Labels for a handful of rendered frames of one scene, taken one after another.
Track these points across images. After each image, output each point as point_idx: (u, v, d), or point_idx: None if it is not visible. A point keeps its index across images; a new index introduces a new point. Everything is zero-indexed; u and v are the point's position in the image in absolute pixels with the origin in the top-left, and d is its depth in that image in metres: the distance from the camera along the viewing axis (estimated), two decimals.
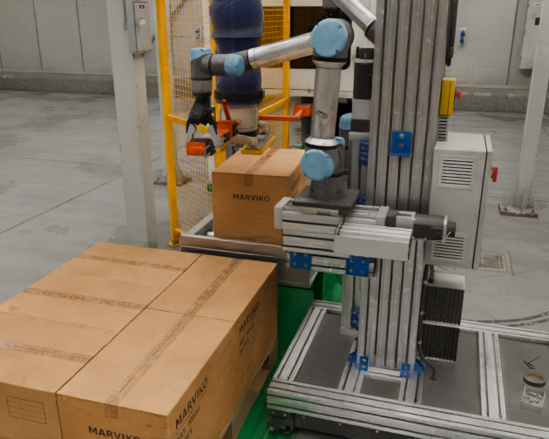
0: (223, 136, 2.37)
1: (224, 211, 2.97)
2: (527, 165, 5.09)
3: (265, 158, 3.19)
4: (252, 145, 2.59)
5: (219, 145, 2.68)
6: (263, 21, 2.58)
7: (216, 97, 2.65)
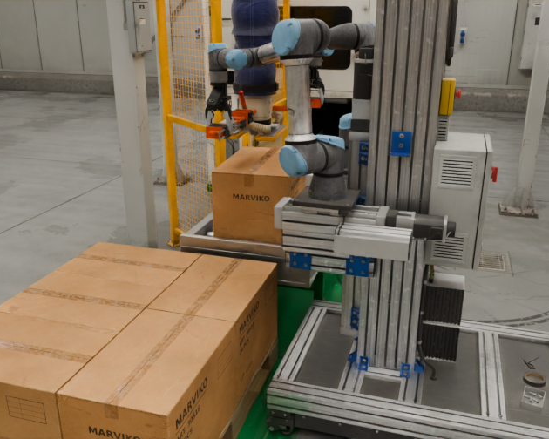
0: (239, 123, 2.65)
1: (224, 211, 2.97)
2: (527, 165, 5.09)
3: (265, 158, 3.19)
4: (265, 132, 2.87)
5: (235, 131, 2.96)
6: (278, 21, 2.86)
7: (234, 88, 2.93)
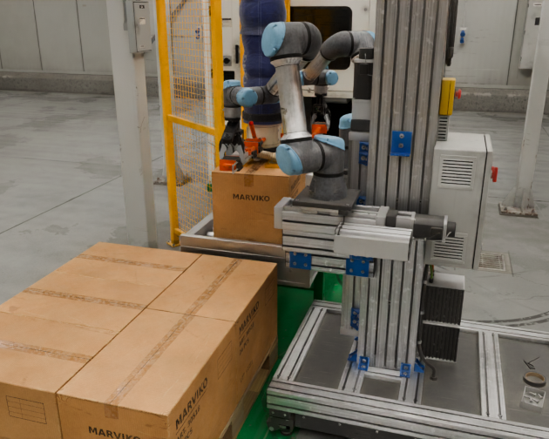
0: (250, 153, 2.75)
1: (224, 211, 2.97)
2: (527, 165, 5.09)
3: None
4: (274, 160, 2.96)
5: None
6: (286, 20, 2.91)
7: (244, 118, 3.03)
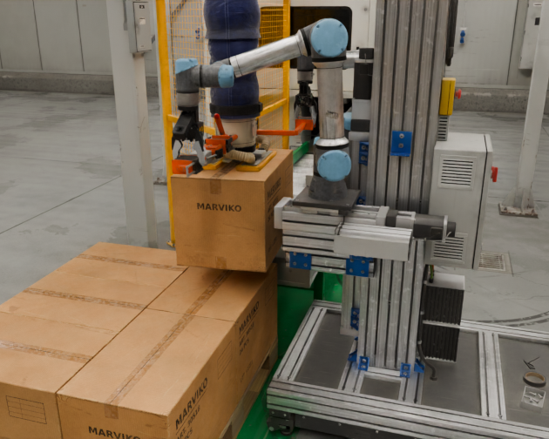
0: (214, 152, 2.23)
1: (187, 224, 2.45)
2: (527, 165, 5.09)
3: None
4: (247, 162, 2.44)
5: (213, 161, 2.53)
6: (260, 21, 2.43)
7: (211, 111, 2.51)
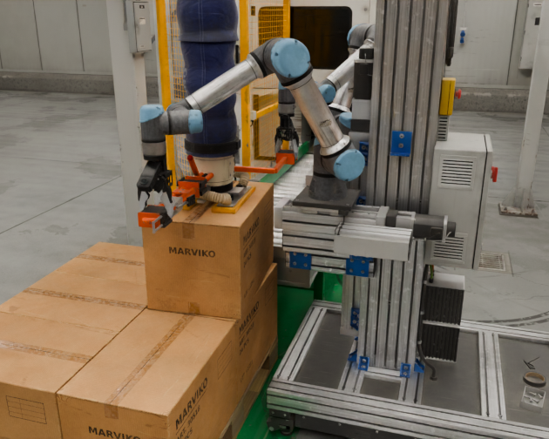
0: (186, 199, 2.10)
1: (159, 267, 2.32)
2: (527, 165, 5.09)
3: None
4: (224, 203, 2.31)
5: None
6: (237, 23, 2.25)
7: (186, 147, 2.37)
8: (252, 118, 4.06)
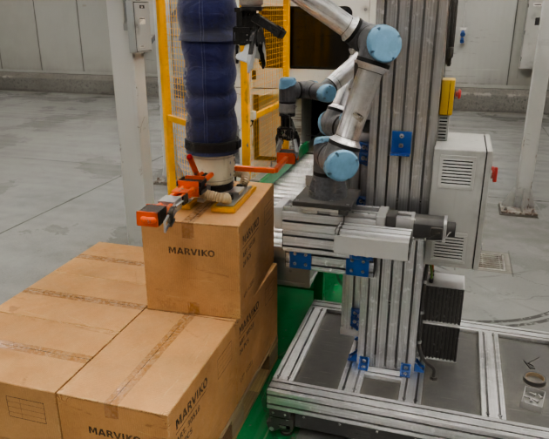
0: None
1: (159, 267, 2.32)
2: (527, 165, 5.09)
3: None
4: (223, 203, 2.32)
5: (188, 199, 2.41)
6: None
7: (186, 146, 2.38)
8: (252, 118, 4.06)
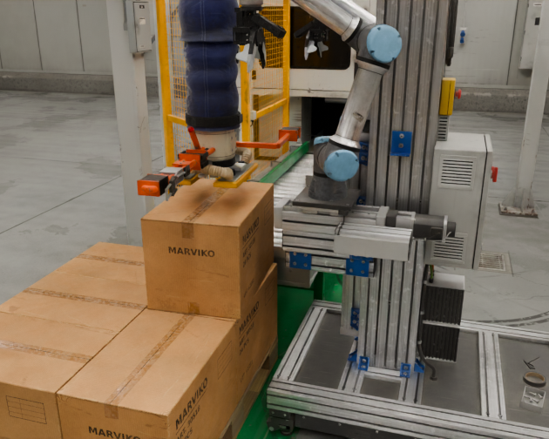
0: None
1: (159, 267, 2.32)
2: (527, 165, 5.09)
3: (215, 196, 2.54)
4: (225, 178, 2.27)
5: (189, 175, 2.36)
6: None
7: (186, 121, 2.34)
8: (252, 118, 4.06)
